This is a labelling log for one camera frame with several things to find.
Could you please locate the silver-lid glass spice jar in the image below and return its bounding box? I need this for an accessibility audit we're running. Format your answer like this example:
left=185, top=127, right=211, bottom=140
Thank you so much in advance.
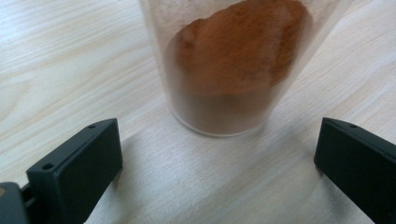
left=138, top=0, right=344, bottom=138

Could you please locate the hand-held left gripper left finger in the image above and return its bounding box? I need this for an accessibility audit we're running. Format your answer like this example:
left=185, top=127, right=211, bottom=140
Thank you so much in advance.
left=26, top=118, right=123, bottom=224

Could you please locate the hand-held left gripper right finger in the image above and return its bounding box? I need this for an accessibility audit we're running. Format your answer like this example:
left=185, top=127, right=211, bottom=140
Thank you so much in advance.
left=313, top=117, right=396, bottom=224

